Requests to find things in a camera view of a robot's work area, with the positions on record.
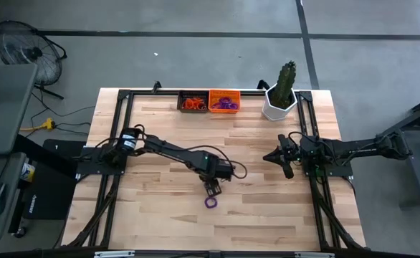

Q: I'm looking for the black aluminium rig frame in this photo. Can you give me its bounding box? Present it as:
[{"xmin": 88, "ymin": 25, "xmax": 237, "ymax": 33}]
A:
[{"xmin": 61, "ymin": 87, "xmax": 368, "ymax": 258}]

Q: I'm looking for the black floor cable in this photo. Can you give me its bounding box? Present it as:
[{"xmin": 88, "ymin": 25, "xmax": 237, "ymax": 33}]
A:
[{"xmin": 30, "ymin": 89, "xmax": 97, "ymax": 138}]

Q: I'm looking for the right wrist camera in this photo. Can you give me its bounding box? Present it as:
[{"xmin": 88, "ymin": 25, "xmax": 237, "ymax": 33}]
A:
[{"xmin": 285, "ymin": 141, "xmax": 300, "ymax": 158}]

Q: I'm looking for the printed tin can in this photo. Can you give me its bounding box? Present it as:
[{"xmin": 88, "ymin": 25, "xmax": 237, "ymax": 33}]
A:
[{"xmin": 20, "ymin": 163, "xmax": 37, "ymax": 182}]

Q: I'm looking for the silver aluminium bracket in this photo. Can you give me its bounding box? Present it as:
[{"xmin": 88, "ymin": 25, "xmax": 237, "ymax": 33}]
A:
[
  {"xmin": 295, "ymin": 252, "xmax": 335, "ymax": 258},
  {"xmin": 94, "ymin": 250, "xmax": 135, "ymax": 258}
]

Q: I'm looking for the yellow power plug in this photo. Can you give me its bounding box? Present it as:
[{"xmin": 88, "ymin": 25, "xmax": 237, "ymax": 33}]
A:
[{"xmin": 19, "ymin": 118, "xmax": 56, "ymax": 132}]

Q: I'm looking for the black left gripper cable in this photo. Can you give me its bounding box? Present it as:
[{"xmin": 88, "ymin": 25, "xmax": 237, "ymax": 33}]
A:
[{"xmin": 179, "ymin": 144, "xmax": 249, "ymax": 181}]

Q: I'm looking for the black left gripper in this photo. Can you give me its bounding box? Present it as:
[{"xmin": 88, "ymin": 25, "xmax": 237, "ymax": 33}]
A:
[{"xmin": 199, "ymin": 171, "xmax": 223, "ymax": 196}]

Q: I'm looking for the white plant pot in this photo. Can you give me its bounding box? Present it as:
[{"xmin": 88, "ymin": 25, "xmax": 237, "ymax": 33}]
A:
[{"xmin": 261, "ymin": 82, "xmax": 299, "ymax": 122}]

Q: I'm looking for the orange plastic basket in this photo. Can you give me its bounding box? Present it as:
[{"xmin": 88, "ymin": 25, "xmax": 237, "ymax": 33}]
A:
[{"xmin": 208, "ymin": 89, "xmax": 242, "ymax": 115}]

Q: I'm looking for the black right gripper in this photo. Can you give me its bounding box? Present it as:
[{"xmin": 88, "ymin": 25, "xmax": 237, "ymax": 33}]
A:
[{"xmin": 262, "ymin": 134, "xmax": 302, "ymax": 180}]

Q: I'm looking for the dark grey metal stand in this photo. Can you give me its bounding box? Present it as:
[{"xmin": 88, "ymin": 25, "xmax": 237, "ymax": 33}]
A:
[{"xmin": 388, "ymin": 91, "xmax": 420, "ymax": 209}]

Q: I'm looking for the dark grey desk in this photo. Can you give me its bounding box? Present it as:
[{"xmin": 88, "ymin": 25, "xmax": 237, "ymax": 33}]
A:
[{"xmin": 0, "ymin": 64, "xmax": 39, "ymax": 156}]

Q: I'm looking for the green cactus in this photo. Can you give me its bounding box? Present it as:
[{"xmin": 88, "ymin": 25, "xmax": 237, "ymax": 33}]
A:
[{"xmin": 269, "ymin": 59, "xmax": 297, "ymax": 110}]

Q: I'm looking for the black plastic basket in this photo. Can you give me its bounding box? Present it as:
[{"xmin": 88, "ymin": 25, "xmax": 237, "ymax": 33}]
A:
[{"xmin": 176, "ymin": 90, "xmax": 210, "ymax": 114}]

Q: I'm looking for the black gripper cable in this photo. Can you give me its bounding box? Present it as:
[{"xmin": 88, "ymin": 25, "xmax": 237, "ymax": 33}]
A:
[
  {"xmin": 287, "ymin": 130, "xmax": 340, "ymax": 166},
  {"xmin": 179, "ymin": 144, "xmax": 249, "ymax": 181}
]

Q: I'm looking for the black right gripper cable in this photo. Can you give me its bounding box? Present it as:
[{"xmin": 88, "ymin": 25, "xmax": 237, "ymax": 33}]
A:
[{"xmin": 287, "ymin": 130, "xmax": 340, "ymax": 166}]

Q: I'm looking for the black floor fan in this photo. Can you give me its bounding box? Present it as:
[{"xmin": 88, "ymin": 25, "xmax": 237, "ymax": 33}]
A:
[{"xmin": 0, "ymin": 20, "xmax": 68, "ymax": 100}]

